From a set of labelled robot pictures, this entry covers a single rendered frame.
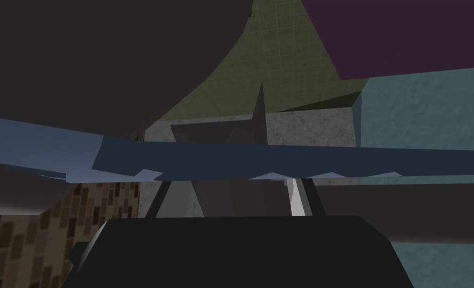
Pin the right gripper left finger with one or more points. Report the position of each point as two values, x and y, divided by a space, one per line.
173 204

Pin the dark purple block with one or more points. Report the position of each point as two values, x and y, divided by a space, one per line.
404 36

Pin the blue flat slab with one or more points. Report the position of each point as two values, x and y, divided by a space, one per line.
260 160

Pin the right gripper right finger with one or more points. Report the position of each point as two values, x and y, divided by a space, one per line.
300 200

